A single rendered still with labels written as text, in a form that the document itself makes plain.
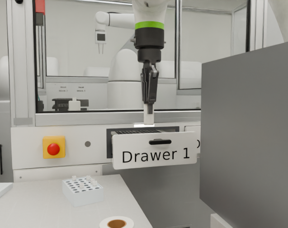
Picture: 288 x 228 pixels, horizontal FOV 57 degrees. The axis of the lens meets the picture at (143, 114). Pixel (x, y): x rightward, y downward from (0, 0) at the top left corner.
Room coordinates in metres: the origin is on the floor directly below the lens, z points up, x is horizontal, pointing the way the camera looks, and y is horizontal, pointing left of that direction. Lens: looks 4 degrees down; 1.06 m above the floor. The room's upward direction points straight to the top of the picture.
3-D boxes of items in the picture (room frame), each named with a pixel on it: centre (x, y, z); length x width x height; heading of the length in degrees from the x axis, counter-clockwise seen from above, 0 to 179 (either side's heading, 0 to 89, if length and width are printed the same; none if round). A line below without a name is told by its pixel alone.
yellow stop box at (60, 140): (0.90, 0.31, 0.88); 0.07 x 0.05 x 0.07; 106
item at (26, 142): (1.48, 0.09, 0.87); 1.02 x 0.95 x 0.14; 106
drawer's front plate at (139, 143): (0.87, -0.04, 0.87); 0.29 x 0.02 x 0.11; 106
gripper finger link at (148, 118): (0.84, -0.02, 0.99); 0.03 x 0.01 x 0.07; 105
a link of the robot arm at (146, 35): (0.84, -0.01, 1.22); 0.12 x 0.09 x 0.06; 105
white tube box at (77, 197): (0.75, 0.18, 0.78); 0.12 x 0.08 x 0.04; 31
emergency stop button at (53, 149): (0.87, 0.30, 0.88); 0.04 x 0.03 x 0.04; 106
